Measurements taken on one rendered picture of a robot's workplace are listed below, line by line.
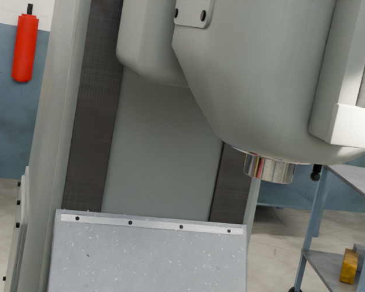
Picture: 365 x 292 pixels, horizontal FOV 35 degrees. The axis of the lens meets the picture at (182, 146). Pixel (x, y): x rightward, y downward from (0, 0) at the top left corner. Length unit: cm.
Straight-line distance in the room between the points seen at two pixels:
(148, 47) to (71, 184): 35
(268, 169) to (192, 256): 44
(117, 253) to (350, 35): 59
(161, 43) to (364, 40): 25
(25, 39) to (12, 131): 75
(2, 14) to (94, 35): 384
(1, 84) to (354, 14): 438
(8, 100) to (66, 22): 383
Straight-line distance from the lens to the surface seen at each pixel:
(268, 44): 45
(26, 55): 457
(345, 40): 44
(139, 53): 63
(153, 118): 91
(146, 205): 94
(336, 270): 327
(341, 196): 573
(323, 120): 45
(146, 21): 62
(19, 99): 475
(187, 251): 96
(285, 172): 55
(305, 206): 470
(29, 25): 455
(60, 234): 92
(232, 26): 46
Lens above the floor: 140
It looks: 11 degrees down
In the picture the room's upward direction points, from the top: 10 degrees clockwise
